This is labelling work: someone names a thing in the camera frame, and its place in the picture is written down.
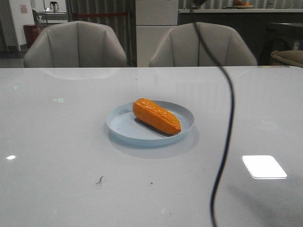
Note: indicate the left beige upholstered chair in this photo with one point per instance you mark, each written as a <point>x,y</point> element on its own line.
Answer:
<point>76,44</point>

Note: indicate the beige upholstered chair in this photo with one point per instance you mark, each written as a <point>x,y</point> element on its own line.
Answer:
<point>181,47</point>
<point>76,44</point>

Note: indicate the pink wall notice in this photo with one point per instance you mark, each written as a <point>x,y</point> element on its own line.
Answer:
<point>23,9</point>

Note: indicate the tan cushion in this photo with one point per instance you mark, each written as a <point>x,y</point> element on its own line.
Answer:
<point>288,58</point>

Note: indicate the dark counter with light top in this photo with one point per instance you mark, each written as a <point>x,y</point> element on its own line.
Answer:
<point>263,30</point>

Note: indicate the orange toy corn cob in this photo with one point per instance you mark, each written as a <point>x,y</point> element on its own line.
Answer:
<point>156,116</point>

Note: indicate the light blue round plate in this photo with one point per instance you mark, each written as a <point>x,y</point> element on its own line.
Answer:
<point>126,127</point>

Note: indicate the white cabinet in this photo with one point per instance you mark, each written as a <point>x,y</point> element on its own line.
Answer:
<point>153,19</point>

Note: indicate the red bin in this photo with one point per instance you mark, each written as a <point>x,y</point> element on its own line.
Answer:
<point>31,34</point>

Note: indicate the right beige upholstered chair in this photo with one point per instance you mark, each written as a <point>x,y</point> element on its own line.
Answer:
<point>181,47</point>

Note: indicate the fruit bowl on counter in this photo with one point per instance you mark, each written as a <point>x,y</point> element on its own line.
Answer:
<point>238,4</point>

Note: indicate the red barrier belt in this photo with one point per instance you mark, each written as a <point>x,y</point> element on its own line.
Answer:
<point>119,14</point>

